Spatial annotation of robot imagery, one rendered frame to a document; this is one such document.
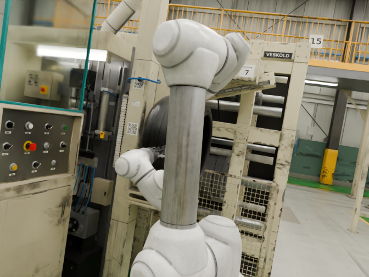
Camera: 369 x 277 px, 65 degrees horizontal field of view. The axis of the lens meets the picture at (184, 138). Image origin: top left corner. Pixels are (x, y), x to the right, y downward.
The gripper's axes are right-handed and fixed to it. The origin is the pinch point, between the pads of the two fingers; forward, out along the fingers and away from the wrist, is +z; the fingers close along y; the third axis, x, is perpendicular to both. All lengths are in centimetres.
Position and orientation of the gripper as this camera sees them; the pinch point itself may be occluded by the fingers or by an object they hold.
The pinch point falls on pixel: (163, 149)
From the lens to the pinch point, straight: 151.5
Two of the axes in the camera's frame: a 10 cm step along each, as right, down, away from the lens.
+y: -9.4, -1.6, 3.1
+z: 3.3, -1.4, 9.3
